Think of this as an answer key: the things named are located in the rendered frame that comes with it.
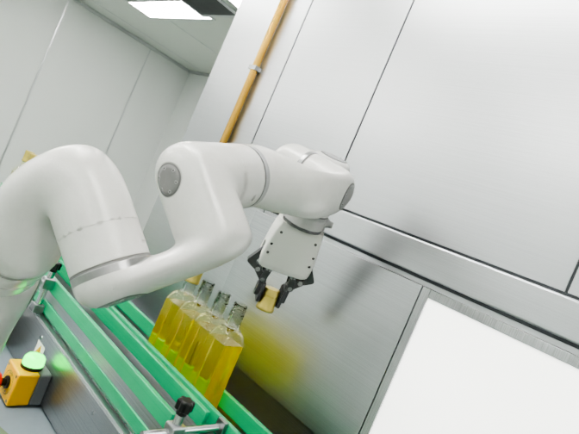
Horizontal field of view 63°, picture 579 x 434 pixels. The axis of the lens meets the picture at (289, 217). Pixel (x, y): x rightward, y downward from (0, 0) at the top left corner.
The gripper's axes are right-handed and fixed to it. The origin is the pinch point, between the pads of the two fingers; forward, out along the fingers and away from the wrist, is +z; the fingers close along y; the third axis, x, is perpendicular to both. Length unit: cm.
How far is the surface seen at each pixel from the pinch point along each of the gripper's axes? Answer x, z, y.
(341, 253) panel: -6.9, -10.0, -11.8
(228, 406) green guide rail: 4.7, 23.9, -0.8
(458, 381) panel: 19.6, -5.7, -29.6
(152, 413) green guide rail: 13.9, 21.8, 13.3
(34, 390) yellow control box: -5, 42, 37
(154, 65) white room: -640, 38, 139
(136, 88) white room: -622, 76, 150
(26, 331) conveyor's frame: -22, 42, 46
